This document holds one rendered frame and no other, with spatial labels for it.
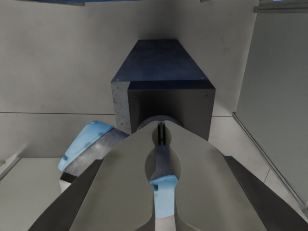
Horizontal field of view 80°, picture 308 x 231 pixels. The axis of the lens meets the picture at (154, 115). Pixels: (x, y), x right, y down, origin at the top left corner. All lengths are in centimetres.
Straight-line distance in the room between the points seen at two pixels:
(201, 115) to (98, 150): 31
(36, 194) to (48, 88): 93
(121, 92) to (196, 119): 24
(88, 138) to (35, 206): 162
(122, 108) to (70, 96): 126
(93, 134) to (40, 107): 168
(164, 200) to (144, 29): 132
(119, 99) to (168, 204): 35
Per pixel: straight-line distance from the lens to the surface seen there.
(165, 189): 36
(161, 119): 51
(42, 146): 230
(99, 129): 36
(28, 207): 196
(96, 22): 160
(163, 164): 39
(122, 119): 63
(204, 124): 56
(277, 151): 134
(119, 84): 58
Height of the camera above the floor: 154
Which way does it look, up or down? 61 degrees down
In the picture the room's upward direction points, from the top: 179 degrees counter-clockwise
